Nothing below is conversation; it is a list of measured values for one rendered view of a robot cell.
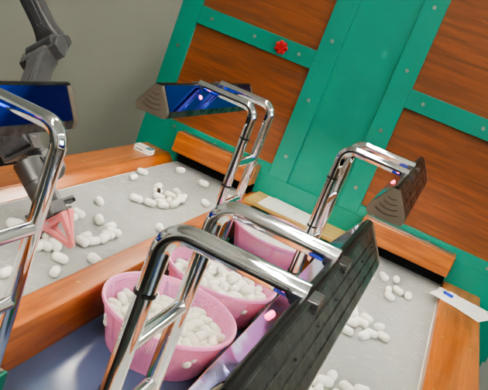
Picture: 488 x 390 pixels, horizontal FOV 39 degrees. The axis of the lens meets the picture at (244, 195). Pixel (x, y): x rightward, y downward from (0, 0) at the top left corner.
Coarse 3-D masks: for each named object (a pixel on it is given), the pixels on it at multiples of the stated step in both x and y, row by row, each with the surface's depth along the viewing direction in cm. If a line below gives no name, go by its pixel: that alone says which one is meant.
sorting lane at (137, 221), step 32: (64, 192) 173; (96, 192) 181; (128, 192) 190; (192, 192) 212; (0, 224) 142; (96, 224) 161; (128, 224) 168; (0, 256) 130; (0, 288) 119; (32, 288) 123
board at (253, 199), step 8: (256, 192) 225; (248, 200) 213; (256, 200) 215; (264, 208) 212; (280, 216) 210; (296, 224) 209; (328, 224) 220; (328, 232) 211; (336, 232) 214; (344, 232) 218; (328, 240) 207
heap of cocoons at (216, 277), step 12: (180, 264) 156; (216, 264) 164; (204, 276) 156; (216, 276) 162; (228, 276) 160; (240, 276) 163; (216, 288) 152; (228, 288) 154; (240, 288) 158; (252, 288) 159
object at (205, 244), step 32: (256, 224) 82; (288, 224) 82; (160, 256) 70; (192, 256) 86; (224, 256) 68; (256, 256) 68; (320, 256) 80; (192, 288) 87; (288, 288) 66; (128, 320) 72; (160, 320) 81; (128, 352) 73; (160, 352) 89; (160, 384) 91
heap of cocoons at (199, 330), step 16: (112, 304) 127; (128, 304) 129; (160, 304) 135; (192, 320) 133; (208, 320) 135; (160, 336) 123; (192, 336) 127; (208, 336) 131; (224, 336) 132; (144, 352) 119
